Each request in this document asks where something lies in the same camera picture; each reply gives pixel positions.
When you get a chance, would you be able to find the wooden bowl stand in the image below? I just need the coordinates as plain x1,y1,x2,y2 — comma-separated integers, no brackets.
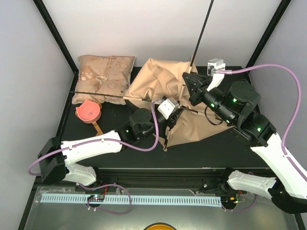
92,121,104,136

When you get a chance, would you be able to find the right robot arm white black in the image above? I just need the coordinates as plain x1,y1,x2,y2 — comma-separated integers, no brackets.
182,72,307,214

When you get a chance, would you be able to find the beige patterned pillow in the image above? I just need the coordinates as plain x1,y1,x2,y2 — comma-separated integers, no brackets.
72,55,136,105

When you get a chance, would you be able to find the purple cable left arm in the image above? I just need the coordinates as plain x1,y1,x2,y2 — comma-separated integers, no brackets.
28,100,166,177

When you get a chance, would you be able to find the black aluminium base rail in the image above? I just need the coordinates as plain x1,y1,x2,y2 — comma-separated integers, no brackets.
89,169,234,194

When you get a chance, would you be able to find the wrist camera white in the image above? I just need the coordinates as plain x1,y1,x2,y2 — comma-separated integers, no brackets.
157,97,179,119
207,58,226,92

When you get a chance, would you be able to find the yellow round object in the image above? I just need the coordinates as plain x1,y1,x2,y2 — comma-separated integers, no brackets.
144,222,176,230

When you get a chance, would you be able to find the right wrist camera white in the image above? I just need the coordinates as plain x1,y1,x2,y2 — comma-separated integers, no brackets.
207,58,226,92

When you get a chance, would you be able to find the beige black pet tent fabric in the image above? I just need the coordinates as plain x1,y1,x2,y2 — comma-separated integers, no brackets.
124,58,230,150

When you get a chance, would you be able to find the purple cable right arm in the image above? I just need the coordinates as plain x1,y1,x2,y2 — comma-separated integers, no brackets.
215,63,307,178

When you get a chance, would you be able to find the small circuit board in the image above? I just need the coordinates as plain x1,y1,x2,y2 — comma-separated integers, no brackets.
87,195,105,202
224,196,239,204

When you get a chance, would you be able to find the white slotted cable duct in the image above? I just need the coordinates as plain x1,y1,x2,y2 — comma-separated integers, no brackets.
40,194,222,207

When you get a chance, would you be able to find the pink cat-ear bowl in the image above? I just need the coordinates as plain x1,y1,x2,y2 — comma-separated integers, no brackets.
76,99,101,124

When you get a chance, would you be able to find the left black frame post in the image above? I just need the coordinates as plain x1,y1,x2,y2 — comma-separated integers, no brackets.
32,0,80,75

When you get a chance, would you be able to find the right black frame post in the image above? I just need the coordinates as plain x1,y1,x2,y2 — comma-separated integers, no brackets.
246,0,291,68

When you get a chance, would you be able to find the black frame post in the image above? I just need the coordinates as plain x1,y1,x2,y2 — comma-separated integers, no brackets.
32,0,80,75
246,0,291,68

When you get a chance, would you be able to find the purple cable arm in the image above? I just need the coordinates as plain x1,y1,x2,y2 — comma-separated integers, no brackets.
215,63,307,178
28,100,166,177

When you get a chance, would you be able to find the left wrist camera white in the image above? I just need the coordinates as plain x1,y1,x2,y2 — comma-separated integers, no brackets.
157,97,179,119

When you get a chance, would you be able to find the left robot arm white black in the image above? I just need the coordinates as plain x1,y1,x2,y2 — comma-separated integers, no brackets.
38,108,182,191

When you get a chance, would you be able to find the right small circuit board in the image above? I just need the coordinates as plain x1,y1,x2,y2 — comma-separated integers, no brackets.
224,196,239,204

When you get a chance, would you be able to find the left small circuit board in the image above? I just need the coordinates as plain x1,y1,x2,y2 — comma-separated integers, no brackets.
87,195,105,202

